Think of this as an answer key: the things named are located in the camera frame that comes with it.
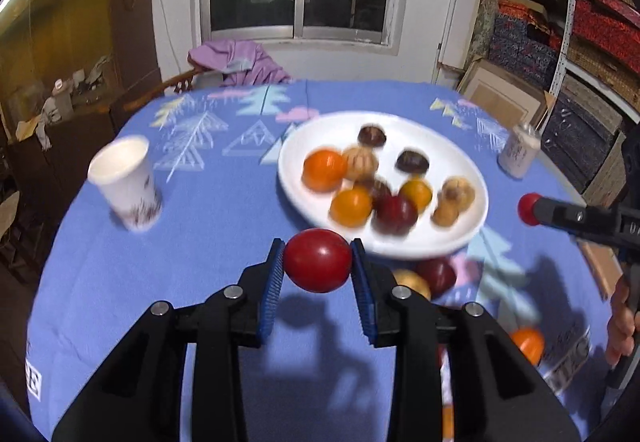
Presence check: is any blue patterned tablecloth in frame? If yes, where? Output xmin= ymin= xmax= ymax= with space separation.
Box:
xmin=26 ymin=81 xmax=610 ymax=441

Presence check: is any red cherry tomato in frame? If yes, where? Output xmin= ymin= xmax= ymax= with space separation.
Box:
xmin=518 ymin=193 xmax=541 ymax=226

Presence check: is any shelf with fabric boxes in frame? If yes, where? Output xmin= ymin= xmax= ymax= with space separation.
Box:
xmin=488 ymin=0 xmax=639 ymax=207

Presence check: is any wooden chair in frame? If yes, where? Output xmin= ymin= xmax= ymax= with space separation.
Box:
xmin=122 ymin=66 xmax=205 ymax=113

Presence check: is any dark brown mangosteen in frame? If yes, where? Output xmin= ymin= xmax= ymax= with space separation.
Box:
xmin=395 ymin=150 xmax=430 ymax=176

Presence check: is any striped yellow apple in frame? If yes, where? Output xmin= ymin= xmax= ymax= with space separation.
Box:
xmin=342 ymin=146 xmax=378 ymax=181

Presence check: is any small yellow orange tomato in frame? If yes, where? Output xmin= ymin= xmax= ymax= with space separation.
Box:
xmin=398 ymin=178 xmax=433 ymax=214

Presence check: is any tan bumpy fruit right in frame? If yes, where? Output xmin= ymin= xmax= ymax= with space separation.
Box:
xmin=431 ymin=199 xmax=460 ymax=228

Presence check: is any white paper cup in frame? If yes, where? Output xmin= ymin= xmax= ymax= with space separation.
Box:
xmin=87 ymin=136 xmax=163 ymax=232

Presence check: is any dark striped fruit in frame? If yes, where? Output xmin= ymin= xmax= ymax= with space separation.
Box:
xmin=355 ymin=178 xmax=392 ymax=209

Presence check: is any right hand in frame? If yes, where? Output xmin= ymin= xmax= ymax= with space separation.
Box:
xmin=605 ymin=277 xmax=639 ymax=366

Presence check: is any white oval plate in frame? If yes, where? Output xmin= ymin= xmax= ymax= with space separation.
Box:
xmin=278 ymin=112 xmax=489 ymax=260

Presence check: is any white beverage can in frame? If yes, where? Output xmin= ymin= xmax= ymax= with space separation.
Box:
xmin=498 ymin=124 xmax=541 ymax=180

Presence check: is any wooden cabinet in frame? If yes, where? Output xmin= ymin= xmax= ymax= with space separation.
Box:
xmin=0 ymin=0 xmax=164 ymax=163

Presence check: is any yellow potato like fruit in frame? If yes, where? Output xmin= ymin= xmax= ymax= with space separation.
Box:
xmin=393 ymin=269 xmax=432 ymax=300

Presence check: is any purple cloth on chair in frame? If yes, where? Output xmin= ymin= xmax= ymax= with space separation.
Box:
xmin=188 ymin=39 xmax=293 ymax=87

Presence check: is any small dark mangosteen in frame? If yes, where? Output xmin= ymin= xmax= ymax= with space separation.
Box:
xmin=358 ymin=124 xmax=386 ymax=148

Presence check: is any tan bumpy fruit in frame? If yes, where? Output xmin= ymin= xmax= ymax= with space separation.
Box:
xmin=439 ymin=176 xmax=475 ymax=212
xmin=431 ymin=199 xmax=460 ymax=228

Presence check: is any tan bumpy fruit left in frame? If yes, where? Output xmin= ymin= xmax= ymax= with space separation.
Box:
xmin=439 ymin=176 xmax=475 ymax=212

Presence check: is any dark red plum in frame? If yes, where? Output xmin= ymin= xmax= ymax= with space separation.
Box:
xmin=372 ymin=195 xmax=418 ymax=236
xmin=414 ymin=258 xmax=457 ymax=298

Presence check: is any large orange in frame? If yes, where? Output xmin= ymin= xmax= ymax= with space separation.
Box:
xmin=302 ymin=148 xmax=347 ymax=193

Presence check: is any orange fruit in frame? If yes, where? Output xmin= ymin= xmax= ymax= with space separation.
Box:
xmin=510 ymin=327 xmax=544 ymax=366

